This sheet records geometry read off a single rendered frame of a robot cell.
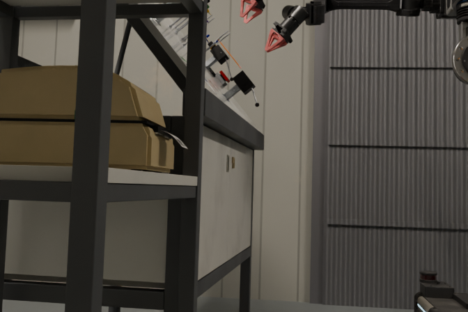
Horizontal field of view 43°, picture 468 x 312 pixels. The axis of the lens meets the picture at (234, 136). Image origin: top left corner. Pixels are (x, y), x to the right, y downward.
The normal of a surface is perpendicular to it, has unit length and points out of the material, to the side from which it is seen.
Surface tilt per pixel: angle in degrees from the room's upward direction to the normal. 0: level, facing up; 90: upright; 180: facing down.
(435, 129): 90
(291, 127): 90
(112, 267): 90
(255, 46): 90
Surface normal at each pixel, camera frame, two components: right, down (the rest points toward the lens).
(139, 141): -0.11, -0.09
